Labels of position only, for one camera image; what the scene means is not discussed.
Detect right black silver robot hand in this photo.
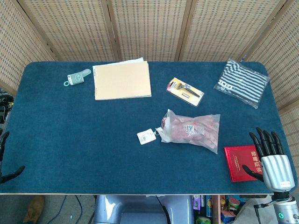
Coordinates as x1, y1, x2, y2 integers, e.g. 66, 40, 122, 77
242, 127, 295, 192

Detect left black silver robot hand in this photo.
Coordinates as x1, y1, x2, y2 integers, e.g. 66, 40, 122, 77
0, 131, 26, 184

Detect clear plastic zip bag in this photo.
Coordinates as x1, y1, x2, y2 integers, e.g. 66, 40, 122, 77
160, 109, 221, 155

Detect pink floral scarf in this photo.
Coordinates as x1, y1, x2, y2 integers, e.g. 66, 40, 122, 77
161, 116, 219, 150

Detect striped garment in clear bag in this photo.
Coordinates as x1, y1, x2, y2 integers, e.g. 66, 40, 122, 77
213, 58, 270, 109

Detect red certificate book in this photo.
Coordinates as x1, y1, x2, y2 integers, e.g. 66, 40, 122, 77
224, 145, 265, 183

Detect red green snack can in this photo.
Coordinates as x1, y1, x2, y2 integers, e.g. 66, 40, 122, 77
227, 196, 242, 212

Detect blue carton box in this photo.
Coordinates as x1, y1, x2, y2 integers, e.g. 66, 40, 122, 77
220, 209, 237, 224

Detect wooden table leg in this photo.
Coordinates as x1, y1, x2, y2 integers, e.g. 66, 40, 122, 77
212, 195, 221, 224

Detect brown shoe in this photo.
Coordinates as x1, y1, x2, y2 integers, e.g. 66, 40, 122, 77
22, 195, 46, 224

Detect purple snack packet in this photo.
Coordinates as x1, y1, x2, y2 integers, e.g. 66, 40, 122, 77
192, 195, 202, 211

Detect green tissue pack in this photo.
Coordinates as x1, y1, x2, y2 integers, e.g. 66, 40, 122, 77
195, 215, 211, 224

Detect razor in yellow blister pack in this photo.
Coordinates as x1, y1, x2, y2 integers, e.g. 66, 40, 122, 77
166, 77, 205, 107

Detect tan spiral notebook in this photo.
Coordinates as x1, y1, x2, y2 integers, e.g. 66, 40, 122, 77
92, 61, 152, 101

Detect white paper hang tag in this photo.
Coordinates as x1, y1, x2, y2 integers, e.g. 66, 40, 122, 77
136, 128, 157, 146

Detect grey robot torso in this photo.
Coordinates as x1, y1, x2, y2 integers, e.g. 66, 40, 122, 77
93, 195, 195, 224

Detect white paper sheets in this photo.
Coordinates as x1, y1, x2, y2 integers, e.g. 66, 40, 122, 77
116, 57, 144, 64

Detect woven bamboo folding screen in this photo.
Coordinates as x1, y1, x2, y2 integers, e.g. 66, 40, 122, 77
0, 0, 299, 178

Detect tangled floor cables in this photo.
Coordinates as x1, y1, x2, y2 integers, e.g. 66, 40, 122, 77
0, 88, 13, 125

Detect blue floor cable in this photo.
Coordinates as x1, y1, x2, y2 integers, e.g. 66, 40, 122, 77
53, 195, 83, 220

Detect black torso cable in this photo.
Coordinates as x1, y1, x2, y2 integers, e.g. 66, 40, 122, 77
155, 195, 169, 224

